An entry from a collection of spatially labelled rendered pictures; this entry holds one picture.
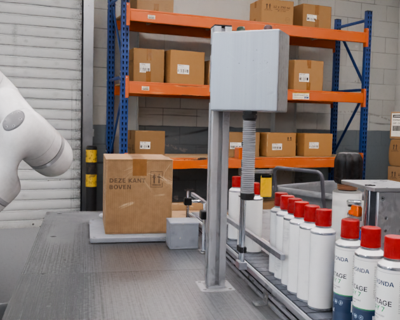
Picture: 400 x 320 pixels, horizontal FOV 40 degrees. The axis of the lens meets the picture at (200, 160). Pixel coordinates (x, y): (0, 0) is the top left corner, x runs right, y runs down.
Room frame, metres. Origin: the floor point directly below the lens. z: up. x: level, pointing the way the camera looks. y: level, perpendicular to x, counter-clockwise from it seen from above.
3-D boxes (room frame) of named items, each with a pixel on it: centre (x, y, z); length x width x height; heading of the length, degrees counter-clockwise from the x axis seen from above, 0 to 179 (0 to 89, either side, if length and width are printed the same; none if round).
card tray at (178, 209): (2.45, 0.03, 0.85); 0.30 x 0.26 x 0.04; 12
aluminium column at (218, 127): (1.40, -0.05, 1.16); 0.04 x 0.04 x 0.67; 12
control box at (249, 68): (1.35, -0.12, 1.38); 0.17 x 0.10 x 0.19; 67
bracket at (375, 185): (1.08, -0.36, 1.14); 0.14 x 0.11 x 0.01; 12
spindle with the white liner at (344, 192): (1.61, -0.44, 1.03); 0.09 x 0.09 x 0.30
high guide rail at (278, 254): (1.75, -0.08, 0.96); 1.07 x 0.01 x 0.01; 12
